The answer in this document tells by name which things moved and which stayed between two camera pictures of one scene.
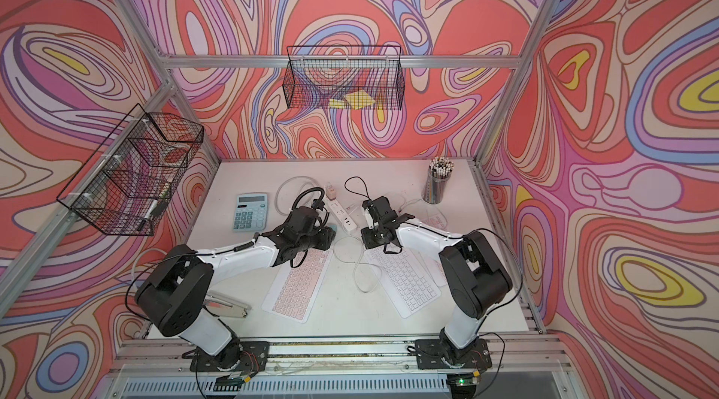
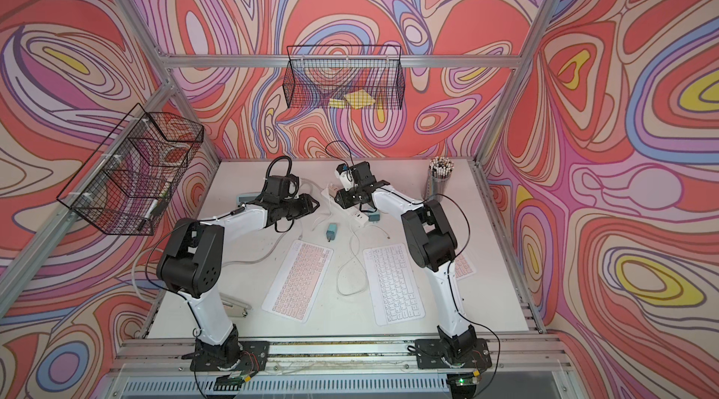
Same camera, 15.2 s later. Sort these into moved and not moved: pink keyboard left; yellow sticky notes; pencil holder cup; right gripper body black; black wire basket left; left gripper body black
Moved: right gripper body black; left gripper body black
Not moved: pencil holder cup; black wire basket left; yellow sticky notes; pink keyboard left
